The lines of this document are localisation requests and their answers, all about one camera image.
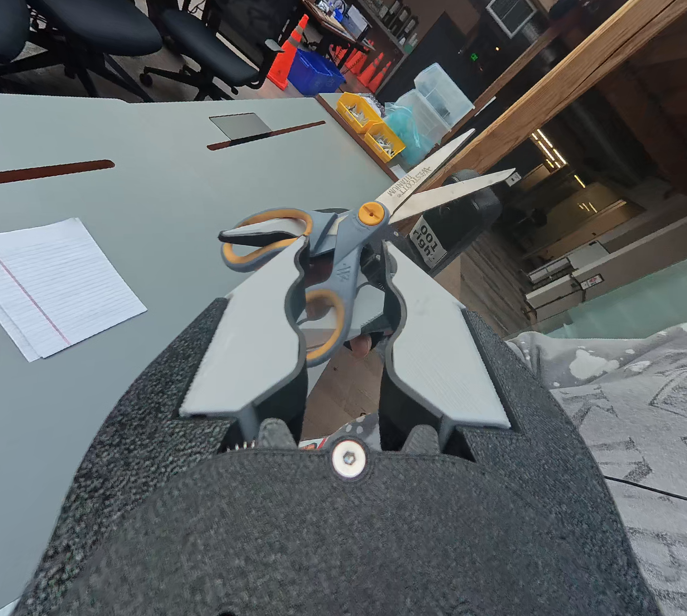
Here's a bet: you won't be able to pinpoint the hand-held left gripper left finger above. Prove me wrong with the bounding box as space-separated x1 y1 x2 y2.
179 239 312 445

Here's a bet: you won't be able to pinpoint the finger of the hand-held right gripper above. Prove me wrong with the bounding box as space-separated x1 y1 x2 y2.
350 282 389 335
217 221 312 248

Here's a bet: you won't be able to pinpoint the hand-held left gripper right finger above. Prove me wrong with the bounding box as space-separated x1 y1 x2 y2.
383 241 511 427

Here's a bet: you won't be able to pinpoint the grey and yellow scissors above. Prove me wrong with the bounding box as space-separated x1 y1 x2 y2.
217 129 517 366

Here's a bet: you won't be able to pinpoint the stack of lined paper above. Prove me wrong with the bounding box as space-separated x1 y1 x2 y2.
0 218 148 362

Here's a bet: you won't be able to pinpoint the person's right hand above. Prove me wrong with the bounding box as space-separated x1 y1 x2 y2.
346 332 385 358

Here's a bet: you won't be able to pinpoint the teal plastic bag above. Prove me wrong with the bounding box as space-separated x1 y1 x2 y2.
384 102 438 167

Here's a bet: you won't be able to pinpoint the clear storage bins stack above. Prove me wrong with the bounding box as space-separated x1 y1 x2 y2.
397 62 476 136

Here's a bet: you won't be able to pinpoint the blue recycling bin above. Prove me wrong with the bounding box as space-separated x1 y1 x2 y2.
288 48 346 96

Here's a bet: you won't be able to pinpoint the person's grey splattered sweatshirt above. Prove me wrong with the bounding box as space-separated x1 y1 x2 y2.
301 323 687 616

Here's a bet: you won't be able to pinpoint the black mesh office chair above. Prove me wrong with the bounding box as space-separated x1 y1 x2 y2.
142 0 304 102

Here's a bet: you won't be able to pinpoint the desk cable hatch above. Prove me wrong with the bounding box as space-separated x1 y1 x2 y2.
208 113 273 140

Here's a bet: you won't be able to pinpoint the wooden post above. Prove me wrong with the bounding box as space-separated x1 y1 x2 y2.
400 0 687 230

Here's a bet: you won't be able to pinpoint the wall vent grille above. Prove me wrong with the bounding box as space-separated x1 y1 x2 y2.
486 0 537 38

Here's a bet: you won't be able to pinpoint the black hoodie drawstring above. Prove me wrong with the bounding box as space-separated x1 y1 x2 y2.
604 474 687 502

